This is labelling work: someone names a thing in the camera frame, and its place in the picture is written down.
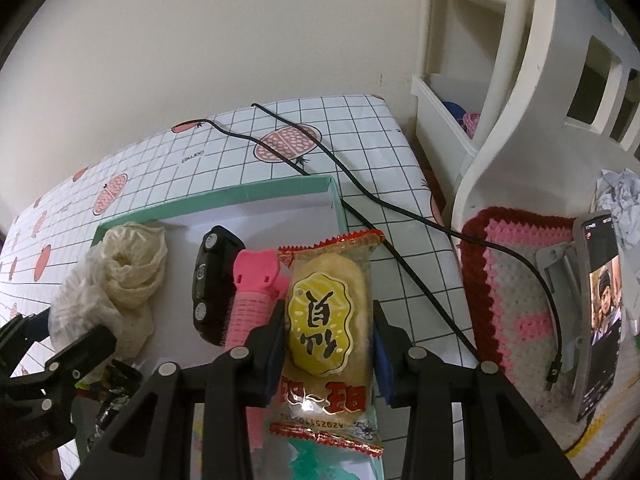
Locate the black gold robot figure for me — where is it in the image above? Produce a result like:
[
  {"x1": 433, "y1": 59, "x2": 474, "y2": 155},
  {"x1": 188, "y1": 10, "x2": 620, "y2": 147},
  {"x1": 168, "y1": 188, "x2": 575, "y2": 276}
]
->
[{"x1": 72, "y1": 360, "x2": 143, "y2": 458}]

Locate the cream lace scrunchie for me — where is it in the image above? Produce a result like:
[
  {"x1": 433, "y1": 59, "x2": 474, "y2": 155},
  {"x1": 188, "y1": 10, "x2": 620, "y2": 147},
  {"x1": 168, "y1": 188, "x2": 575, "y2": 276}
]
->
[{"x1": 48, "y1": 222, "x2": 168, "y2": 361}]

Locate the green plastic toy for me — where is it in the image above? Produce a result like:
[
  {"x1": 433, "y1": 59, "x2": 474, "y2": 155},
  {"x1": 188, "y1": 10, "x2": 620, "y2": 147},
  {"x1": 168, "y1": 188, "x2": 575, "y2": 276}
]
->
[{"x1": 288, "y1": 439, "x2": 376, "y2": 480}]

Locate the black toy car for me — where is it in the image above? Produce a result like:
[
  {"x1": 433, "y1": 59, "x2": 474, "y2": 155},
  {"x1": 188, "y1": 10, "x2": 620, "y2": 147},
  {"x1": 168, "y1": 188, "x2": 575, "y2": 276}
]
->
[{"x1": 192, "y1": 226, "x2": 245, "y2": 347}]

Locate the yellow rice cracker packet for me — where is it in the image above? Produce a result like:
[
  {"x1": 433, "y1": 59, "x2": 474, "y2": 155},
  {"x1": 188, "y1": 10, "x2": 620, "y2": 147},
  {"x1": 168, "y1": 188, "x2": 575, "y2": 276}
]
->
[{"x1": 269, "y1": 230, "x2": 385, "y2": 457}]

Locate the pink hair roller clip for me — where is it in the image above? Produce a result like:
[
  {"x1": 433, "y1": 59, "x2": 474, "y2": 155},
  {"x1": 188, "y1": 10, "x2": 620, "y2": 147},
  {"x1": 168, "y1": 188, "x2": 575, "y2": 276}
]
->
[{"x1": 224, "y1": 249, "x2": 288, "y2": 452}]

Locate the smartphone on stand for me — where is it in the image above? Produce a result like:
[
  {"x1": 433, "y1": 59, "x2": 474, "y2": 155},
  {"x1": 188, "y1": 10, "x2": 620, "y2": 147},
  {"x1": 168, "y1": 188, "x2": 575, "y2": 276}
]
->
[{"x1": 573, "y1": 210, "x2": 623, "y2": 422}]

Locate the grey phone stand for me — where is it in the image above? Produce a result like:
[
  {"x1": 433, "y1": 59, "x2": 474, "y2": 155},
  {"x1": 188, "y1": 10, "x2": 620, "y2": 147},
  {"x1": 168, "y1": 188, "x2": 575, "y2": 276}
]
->
[{"x1": 535, "y1": 242, "x2": 582, "y2": 377}]

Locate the crocheted pink red mat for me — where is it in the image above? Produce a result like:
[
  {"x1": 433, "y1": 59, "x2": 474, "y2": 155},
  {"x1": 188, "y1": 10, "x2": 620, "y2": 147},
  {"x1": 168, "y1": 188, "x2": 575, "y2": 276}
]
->
[{"x1": 459, "y1": 207, "x2": 639, "y2": 479}]

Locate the white paper flower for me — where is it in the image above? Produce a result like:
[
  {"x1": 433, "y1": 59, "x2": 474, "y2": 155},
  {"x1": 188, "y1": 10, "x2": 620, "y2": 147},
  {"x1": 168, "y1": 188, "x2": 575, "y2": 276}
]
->
[{"x1": 593, "y1": 168, "x2": 640, "y2": 249}]

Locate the pomegranate grid tablecloth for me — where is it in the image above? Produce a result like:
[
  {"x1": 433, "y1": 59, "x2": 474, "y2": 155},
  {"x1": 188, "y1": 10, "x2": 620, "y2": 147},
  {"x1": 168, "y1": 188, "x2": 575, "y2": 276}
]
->
[{"x1": 1, "y1": 96, "x2": 473, "y2": 365}]

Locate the mint green shallow box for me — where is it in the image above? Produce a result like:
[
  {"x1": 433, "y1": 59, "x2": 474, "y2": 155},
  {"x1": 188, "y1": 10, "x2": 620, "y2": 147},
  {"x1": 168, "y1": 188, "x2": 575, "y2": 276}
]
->
[{"x1": 76, "y1": 177, "x2": 383, "y2": 479}]

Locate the pink item in shelf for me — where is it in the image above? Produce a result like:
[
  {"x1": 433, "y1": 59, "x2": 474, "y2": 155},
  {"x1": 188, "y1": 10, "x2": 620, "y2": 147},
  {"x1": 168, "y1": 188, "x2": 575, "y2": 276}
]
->
[{"x1": 461, "y1": 112, "x2": 480, "y2": 139}]

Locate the blue item in shelf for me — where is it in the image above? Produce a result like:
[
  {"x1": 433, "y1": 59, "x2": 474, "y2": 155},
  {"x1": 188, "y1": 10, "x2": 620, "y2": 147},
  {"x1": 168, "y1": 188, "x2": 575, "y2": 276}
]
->
[{"x1": 442, "y1": 101, "x2": 466, "y2": 122}]

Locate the white shelf unit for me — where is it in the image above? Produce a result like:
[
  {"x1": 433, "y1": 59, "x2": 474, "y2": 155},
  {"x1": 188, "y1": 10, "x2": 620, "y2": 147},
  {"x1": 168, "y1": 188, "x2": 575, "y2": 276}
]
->
[{"x1": 411, "y1": 0, "x2": 639, "y2": 229}]

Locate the black cable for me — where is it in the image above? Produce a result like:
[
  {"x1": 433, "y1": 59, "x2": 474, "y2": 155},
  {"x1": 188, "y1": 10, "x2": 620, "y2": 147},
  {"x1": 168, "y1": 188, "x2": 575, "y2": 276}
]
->
[
  {"x1": 171, "y1": 118, "x2": 564, "y2": 391},
  {"x1": 249, "y1": 102, "x2": 484, "y2": 361}
]

